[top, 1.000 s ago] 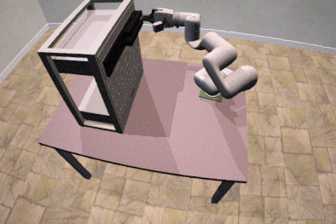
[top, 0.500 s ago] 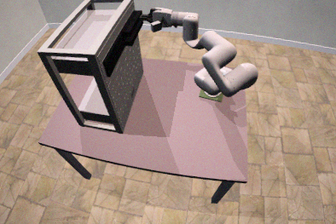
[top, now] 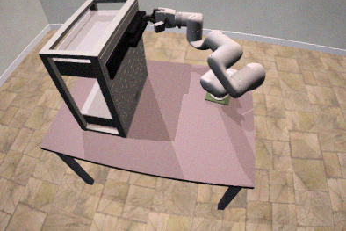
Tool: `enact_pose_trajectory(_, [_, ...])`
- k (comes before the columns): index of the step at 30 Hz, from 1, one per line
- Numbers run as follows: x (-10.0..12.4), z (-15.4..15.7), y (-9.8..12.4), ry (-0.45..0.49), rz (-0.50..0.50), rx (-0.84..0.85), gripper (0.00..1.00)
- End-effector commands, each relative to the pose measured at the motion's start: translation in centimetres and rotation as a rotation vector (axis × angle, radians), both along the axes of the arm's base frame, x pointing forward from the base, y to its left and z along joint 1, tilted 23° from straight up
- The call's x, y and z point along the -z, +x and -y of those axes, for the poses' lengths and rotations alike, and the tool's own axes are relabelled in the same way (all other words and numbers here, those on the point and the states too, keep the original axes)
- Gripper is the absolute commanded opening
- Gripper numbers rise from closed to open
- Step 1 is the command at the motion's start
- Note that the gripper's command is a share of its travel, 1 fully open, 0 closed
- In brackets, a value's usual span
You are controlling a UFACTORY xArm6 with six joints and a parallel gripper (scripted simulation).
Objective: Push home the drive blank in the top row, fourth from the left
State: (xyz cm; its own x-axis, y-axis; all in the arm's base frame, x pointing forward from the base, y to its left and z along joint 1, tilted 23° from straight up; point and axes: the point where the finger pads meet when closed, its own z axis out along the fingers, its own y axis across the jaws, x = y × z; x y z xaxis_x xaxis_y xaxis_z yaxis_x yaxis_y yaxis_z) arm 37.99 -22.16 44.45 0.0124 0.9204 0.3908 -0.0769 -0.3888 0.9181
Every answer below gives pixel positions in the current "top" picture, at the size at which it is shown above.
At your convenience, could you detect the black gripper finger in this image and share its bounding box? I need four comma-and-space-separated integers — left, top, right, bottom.
142, 9, 160, 19
142, 18, 156, 24

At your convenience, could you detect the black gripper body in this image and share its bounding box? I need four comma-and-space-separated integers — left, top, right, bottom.
155, 8, 177, 28

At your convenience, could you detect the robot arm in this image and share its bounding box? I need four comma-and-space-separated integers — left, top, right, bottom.
176, 12, 266, 100

